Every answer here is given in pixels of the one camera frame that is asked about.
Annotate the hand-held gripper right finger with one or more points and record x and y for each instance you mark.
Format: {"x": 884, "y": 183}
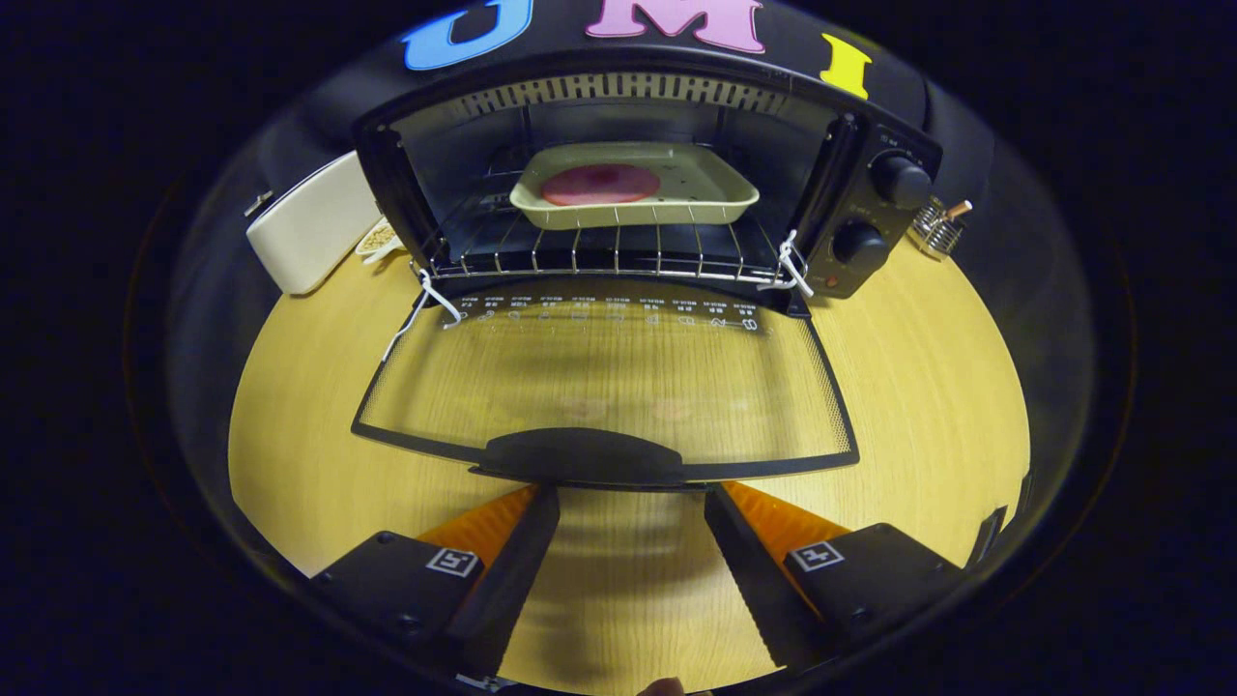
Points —
{"x": 744, "y": 570}

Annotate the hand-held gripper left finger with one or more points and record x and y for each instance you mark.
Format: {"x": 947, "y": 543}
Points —
{"x": 522, "y": 565}

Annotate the black toaster oven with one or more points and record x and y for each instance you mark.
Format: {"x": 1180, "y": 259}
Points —
{"x": 860, "y": 208}

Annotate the cream square plate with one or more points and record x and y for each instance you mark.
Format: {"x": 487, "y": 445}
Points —
{"x": 705, "y": 184}

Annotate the pink ham slice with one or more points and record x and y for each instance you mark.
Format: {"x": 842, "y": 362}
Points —
{"x": 599, "y": 184}

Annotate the white pop-up toaster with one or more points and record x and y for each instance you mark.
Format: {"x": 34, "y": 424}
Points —
{"x": 309, "y": 232}

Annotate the small dish with snacks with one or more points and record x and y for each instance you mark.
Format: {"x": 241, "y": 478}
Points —
{"x": 377, "y": 239}

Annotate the brown tipped stick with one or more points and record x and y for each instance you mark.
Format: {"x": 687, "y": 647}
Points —
{"x": 958, "y": 208}

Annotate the silver metal clip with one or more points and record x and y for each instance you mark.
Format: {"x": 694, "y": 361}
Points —
{"x": 257, "y": 203}

